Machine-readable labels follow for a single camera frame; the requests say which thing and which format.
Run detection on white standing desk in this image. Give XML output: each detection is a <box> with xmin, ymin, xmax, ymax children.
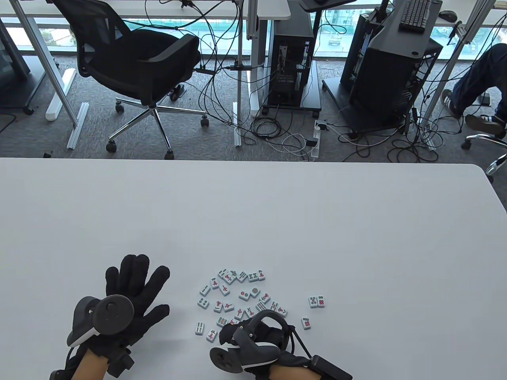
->
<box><xmin>0</xmin><ymin>0</ymin><xmax>292</xmax><ymax>121</ymax></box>

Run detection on pile of mahjong tiles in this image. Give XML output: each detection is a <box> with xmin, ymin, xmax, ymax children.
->
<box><xmin>194</xmin><ymin>268</ymin><xmax>288</xmax><ymax>344</ymax></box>

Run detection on black mesh office chair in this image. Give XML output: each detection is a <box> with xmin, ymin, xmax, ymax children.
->
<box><xmin>461</xmin><ymin>133</ymin><xmax>507</xmax><ymax>183</ymax></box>
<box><xmin>51</xmin><ymin>0</ymin><xmax>210</xmax><ymax>160</ymax></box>

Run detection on person's right hand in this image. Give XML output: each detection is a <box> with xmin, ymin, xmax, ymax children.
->
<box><xmin>219</xmin><ymin>316</ymin><xmax>316</xmax><ymax>369</ymax></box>

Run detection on black computer tower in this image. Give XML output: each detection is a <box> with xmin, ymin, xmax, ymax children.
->
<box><xmin>341</xmin><ymin>12</ymin><xmax>443</xmax><ymax>131</ymax></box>
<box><xmin>268</xmin><ymin>34</ymin><xmax>313</xmax><ymax>106</ymax></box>

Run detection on black wheeled computer cart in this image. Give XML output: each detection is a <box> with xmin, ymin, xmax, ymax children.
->
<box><xmin>322</xmin><ymin>77</ymin><xmax>421</xmax><ymax>140</ymax></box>
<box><xmin>260</xmin><ymin>59</ymin><xmax>322</xmax><ymax>118</ymax></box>

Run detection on person's right forearm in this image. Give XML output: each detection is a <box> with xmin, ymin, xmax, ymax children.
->
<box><xmin>269</xmin><ymin>363</ymin><xmax>315</xmax><ymax>380</ymax></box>

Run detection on person's left hand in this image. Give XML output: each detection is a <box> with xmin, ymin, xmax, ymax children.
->
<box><xmin>84</xmin><ymin>254</ymin><xmax>171</xmax><ymax>360</ymax></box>

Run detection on black keyboard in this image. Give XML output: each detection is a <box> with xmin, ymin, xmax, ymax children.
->
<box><xmin>398</xmin><ymin>0</ymin><xmax>433</xmax><ymax>32</ymax></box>

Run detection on black white striped sneaker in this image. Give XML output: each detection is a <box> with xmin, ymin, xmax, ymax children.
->
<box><xmin>441</xmin><ymin>89</ymin><xmax>465</xmax><ymax>118</ymax></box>
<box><xmin>465</xmin><ymin>114</ymin><xmax>507</xmax><ymax>136</ymax></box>

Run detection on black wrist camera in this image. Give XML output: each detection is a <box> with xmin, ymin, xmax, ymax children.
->
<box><xmin>106</xmin><ymin>348</ymin><xmax>136</xmax><ymax>377</ymax></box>

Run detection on grey hand tracking controller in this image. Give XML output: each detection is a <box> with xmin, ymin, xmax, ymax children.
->
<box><xmin>209</xmin><ymin>310</ymin><xmax>293</xmax><ymax>374</ymax></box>
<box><xmin>67</xmin><ymin>295</ymin><xmax>135</xmax><ymax>349</ymax></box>

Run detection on black monitor stand with tray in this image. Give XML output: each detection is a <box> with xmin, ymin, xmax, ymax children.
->
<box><xmin>273</xmin><ymin>0</ymin><xmax>357</xmax><ymax>38</ymax></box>
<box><xmin>370</xmin><ymin>0</ymin><xmax>443</xmax><ymax>60</ymax></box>

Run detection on dark grey equipment cart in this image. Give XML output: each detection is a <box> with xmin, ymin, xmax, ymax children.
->
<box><xmin>0</xmin><ymin>18</ymin><xmax>48</xmax><ymax>116</ymax></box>

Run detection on white power strip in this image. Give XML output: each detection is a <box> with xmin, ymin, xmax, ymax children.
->
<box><xmin>311</xmin><ymin>120</ymin><xmax>323</xmax><ymax>160</ymax></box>

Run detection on tangle of black cables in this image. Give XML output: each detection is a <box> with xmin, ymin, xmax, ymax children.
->
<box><xmin>337</xmin><ymin>91</ymin><xmax>464</xmax><ymax>163</ymax></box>
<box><xmin>145</xmin><ymin>0</ymin><xmax>317</xmax><ymax>161</ymax></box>

